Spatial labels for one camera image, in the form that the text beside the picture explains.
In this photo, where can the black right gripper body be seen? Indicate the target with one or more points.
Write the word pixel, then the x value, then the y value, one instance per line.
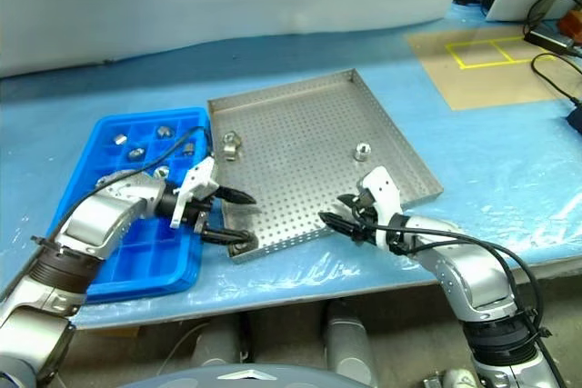
pixel 366 224

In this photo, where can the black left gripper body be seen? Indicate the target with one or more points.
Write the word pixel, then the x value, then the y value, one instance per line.
pixel 202 215

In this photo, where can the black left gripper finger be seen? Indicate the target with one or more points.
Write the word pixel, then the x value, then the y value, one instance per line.
pixel 227 236
pixel 236 195

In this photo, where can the metal roller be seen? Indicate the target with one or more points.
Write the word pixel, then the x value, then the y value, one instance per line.
pixel 230 137
pixel 362 150
pixel 160 172
pixel 238 248
pixel 231 152
pixel 163 131
pixel 119 138
pixel 135 153

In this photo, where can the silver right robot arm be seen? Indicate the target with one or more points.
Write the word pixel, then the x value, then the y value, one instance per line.
pixel 477 279

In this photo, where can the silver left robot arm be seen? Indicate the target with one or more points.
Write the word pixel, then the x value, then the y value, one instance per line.
pixel 91 220

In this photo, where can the blue plastic compartment tray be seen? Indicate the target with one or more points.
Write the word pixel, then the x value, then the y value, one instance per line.
pixel 150 265

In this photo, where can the perforated steel tray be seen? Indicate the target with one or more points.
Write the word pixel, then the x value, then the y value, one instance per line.
pixel 309 133

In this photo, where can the blue plastic table cover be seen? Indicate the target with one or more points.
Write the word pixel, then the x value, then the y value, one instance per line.
pixel 318 283

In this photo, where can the grey rounded cylinder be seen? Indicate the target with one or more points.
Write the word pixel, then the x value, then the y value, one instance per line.
pixel 350 338
pixel 220 342

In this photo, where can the grey robot torso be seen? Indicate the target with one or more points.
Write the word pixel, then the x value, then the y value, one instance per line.
pixel 250 379

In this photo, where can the brown cardboard mat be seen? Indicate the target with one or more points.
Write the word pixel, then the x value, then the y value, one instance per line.
pixel 477 83

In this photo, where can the black device at edge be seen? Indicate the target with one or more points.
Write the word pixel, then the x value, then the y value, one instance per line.
pixel 576 120

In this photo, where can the black power adapter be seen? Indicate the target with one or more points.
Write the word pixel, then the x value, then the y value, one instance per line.
pixel 550 40

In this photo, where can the orange brown block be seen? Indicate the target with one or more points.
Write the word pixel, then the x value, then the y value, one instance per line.
pixel 572 23

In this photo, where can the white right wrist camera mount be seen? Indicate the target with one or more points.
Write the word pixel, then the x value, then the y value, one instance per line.
pixel 382 188

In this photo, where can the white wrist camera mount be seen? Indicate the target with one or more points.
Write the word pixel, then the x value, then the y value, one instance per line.
pixel 200 176
pixel 382 188

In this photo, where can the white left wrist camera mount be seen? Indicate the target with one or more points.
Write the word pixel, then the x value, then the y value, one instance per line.
pixel 200 176

